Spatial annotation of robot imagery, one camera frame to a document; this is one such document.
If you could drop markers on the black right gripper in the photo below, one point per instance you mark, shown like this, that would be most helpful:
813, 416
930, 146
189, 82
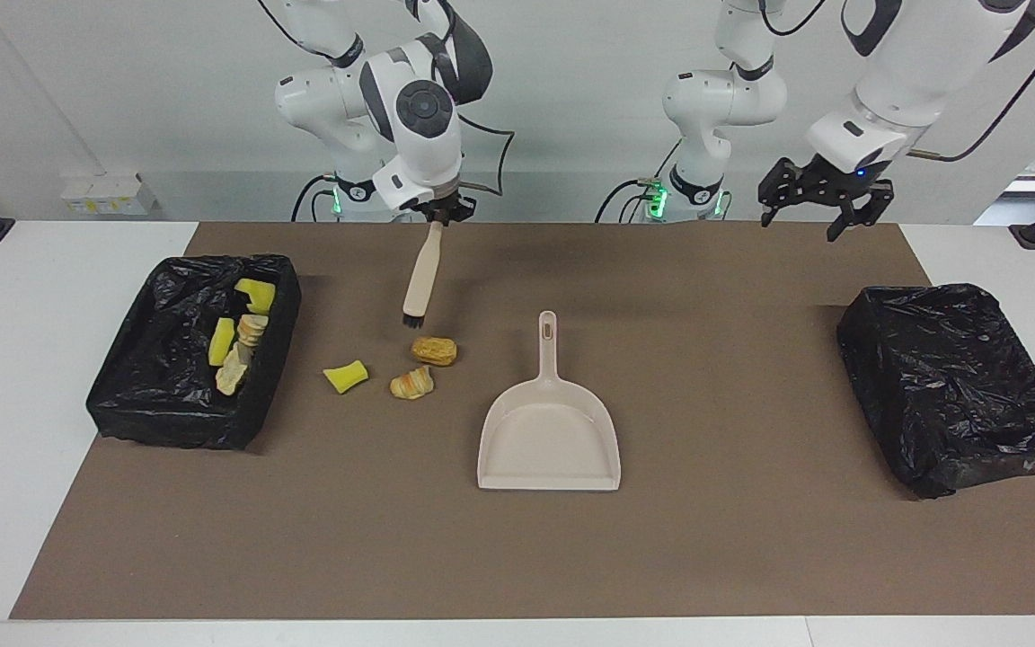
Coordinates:
441, 202

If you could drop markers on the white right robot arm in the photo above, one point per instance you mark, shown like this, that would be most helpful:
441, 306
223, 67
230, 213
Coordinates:
428, 117

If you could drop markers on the round golden bread bun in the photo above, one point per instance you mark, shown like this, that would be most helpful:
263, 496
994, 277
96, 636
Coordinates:
434, 351

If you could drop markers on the pale bread chunk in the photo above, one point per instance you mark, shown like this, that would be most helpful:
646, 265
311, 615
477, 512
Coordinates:
232, 373

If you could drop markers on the black bag-lined bin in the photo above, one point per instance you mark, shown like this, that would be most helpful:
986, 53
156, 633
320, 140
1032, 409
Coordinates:
949, 386
158, 386

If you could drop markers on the white wall socket box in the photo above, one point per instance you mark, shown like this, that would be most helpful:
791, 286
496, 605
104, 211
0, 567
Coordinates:
109, 193

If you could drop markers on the brown table mat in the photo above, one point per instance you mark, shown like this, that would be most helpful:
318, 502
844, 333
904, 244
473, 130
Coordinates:
751, 539

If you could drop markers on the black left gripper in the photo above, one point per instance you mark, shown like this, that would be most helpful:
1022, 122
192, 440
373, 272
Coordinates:
832, 184

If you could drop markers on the beige brush with black bristles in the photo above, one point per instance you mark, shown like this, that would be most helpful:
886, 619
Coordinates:
423, 270

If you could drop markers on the notched yellow sponge piece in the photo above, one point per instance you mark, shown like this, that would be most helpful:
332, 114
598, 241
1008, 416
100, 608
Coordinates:
255, 294

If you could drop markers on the orange striped croissant piece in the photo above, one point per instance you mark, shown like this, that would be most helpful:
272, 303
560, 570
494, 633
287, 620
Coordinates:
411, 384
252, 330

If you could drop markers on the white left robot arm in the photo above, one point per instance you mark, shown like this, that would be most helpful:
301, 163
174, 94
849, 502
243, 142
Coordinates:
724, 99

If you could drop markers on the beige plastic dustpan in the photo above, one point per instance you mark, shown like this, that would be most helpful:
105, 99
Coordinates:
549, 440

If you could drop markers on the yellow sponge wedge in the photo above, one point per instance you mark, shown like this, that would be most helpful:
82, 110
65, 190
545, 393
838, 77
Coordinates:
344, 377

